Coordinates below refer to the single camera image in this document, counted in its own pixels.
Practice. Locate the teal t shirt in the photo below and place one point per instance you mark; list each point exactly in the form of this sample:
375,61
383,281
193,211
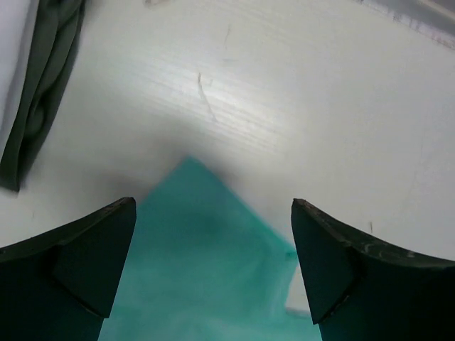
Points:
203,266

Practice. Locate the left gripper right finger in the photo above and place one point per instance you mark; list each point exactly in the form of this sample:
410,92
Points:
360,287

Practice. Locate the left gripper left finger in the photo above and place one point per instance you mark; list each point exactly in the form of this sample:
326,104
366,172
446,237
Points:
61,284

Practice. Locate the folded white t shirt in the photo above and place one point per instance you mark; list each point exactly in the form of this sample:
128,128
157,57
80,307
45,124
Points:
18,19

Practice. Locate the folded dark grey t shirt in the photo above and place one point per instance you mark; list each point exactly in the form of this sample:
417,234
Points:
53,50

